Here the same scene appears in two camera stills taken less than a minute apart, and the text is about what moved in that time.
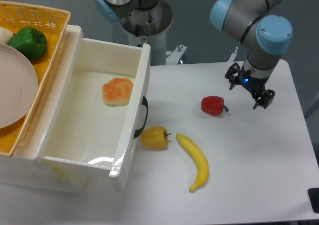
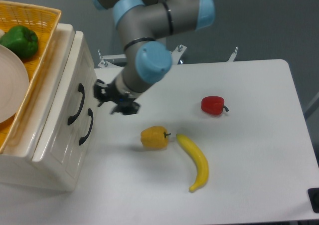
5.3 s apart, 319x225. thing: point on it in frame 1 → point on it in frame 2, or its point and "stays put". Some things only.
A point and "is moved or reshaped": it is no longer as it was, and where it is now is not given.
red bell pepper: x=213 y=105 stays put
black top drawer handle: x=144 y=102 → x=81 y=89
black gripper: x=256 y=85 → x=102 y=92
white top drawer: x=86 y=110 is moved or reshaped
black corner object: x=313 y=195 stays put
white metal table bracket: x=233 y=56 stays put
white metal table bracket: x=174 y=55 stays put
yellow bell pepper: x=154 y=137 stays put
